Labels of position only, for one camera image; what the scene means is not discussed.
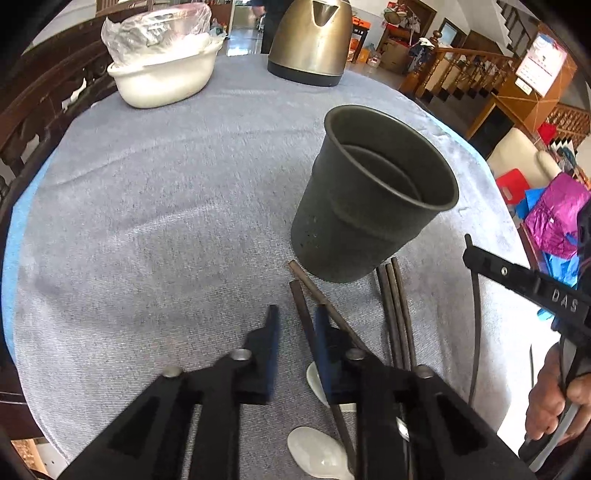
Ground dark chopstick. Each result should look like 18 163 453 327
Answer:
288 260 370 352
290 280 356 474
386 263 411 370
391 257 417 370
377 265 404 368

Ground white plastic spoon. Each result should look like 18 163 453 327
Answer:
287 426 355 480
305 362 356 413

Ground person's right hand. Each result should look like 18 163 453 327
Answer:
525 345 591 444

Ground purple jacket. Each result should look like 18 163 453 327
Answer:
525 173 590 259

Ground red plastic stool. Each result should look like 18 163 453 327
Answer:
496 169 530 206

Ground cream armchair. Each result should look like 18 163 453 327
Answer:
487 128 561 188

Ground grey table cloth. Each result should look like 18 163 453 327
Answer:
8 55 541 479

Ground dark grey utensil holder cup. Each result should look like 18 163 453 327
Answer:
290 105 459 283

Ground wooden stair railing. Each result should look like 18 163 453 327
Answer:
407 31 519 102

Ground white oval basin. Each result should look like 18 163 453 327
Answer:
107 37 224 109

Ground dark wooden chair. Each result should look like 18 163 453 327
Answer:
1 1 153 246

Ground gold electric kettle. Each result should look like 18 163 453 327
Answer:
267 0 353 87

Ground clear plastic bag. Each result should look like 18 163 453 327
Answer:
101 2 211 66

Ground person in dark clothes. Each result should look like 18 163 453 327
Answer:
250 0 293 54

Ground thin black cable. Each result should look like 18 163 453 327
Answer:
464 233 483 407

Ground wall calendar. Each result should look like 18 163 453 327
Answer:
516 33 567 97

